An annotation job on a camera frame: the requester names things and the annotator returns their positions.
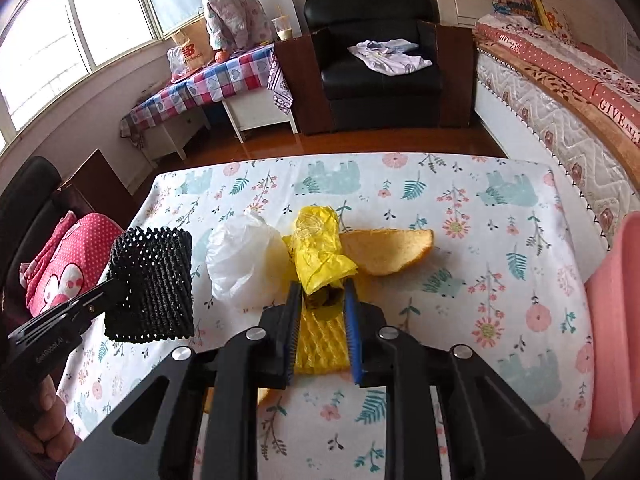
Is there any black armchair with wooden side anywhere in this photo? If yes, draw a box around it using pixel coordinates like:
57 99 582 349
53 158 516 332
0 148 147 321

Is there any colourful printed pillow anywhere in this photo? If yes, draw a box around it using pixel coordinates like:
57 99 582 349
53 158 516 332
486 0 542 24

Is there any window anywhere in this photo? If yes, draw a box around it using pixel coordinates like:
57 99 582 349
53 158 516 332
0 0 157 147

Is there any white garment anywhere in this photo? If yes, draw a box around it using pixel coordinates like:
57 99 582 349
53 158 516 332
347 38 434 77

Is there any cup with straw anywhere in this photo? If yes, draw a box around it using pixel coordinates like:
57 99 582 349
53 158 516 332
271 4 292 42

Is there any pink plastic bin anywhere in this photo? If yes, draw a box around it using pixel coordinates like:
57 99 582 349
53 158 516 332
584 214 640 462

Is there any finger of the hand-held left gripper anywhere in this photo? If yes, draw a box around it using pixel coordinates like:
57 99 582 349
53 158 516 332
64 279 130 322

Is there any brown paper bag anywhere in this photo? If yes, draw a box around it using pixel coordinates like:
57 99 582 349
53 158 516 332
172 14 212 69

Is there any printed floral tablecloth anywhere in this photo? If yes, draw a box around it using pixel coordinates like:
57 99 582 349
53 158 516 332
55 151 597 480

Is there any person's left hand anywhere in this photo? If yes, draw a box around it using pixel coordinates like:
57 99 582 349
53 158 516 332
22 374 84 466

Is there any purple patterned cloth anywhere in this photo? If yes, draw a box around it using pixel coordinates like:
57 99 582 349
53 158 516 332
266 51 292 117

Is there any black leather armchair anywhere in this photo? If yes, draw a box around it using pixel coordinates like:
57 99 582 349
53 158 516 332
274 0 476 134

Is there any yellow plastic bag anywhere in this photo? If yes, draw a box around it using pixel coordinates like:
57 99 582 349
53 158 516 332
284 205 359 297

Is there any white side table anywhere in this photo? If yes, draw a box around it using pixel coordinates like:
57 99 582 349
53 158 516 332
149 106 212 159
220 82 299 144

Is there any yellow foam net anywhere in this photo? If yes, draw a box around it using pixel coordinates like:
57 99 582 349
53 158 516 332
294 302 352 375

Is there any pink polka dot pillow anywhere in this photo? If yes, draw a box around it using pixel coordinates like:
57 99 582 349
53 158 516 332
19 210 127 319

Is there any bed with pink bedding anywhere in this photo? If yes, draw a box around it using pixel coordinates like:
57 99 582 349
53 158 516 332
471 14 640 248

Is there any floral puffy jacket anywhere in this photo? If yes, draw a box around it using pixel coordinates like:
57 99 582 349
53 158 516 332
200 0 269 52

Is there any chequered tablecloth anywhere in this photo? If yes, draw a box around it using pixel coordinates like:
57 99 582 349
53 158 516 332
120 41 281 145

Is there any orange foam slice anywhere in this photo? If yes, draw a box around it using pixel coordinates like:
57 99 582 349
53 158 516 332
340 228 435 277

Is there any black foam net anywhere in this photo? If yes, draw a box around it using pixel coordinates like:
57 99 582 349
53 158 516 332
104 226 195 344

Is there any white plastic bag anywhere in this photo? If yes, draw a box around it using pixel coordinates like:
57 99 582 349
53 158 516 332
205 211 292 312

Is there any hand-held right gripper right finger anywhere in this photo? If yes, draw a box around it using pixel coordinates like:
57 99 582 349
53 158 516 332
343 279 587 480

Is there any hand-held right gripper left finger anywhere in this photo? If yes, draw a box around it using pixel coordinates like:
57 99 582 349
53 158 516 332
57 281 304 480

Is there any yellow floral pillow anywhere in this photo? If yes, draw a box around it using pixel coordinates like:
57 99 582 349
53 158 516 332
532 0 577 44

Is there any clear plastic bag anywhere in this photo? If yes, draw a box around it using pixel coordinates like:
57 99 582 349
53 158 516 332
166 46 189 82

